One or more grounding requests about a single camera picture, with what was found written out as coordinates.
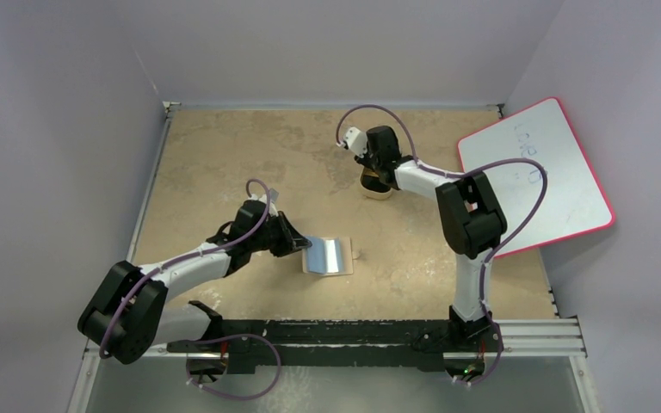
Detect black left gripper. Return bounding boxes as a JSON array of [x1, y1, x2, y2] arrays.
[[249, 211, 310, 258]]

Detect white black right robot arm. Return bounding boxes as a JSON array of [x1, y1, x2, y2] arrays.
[[343, 126, 507, 350]]

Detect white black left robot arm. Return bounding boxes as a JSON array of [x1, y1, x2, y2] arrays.
[[77, 197, 312, 364]]

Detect beige oval card tray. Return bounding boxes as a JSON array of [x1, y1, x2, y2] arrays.
[[359, 168, 392, 200]]

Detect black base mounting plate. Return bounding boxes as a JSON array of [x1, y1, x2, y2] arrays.
[[167, 319, 502, 374]]

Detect pink framed whiteboard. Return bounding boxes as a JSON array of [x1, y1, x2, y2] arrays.
[[458, 97, 615, 256]]

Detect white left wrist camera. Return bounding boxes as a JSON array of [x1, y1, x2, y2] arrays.
[[261, 188, 279, 205]]

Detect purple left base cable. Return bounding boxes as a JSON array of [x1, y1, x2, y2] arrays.
[[184, 333, 284, 402]]

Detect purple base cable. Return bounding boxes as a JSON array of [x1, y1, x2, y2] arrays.
[[450, 322, 507, 389], [184, 333, 284, 402]]

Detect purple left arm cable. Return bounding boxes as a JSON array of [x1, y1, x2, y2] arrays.
[[98, 178, 274, 361]]

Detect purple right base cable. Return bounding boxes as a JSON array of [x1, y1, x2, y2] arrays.
[[450, 322, 507, 389]]

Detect aluminium frame rail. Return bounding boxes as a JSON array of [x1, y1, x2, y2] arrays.
[[82, 316, 588, 359]]

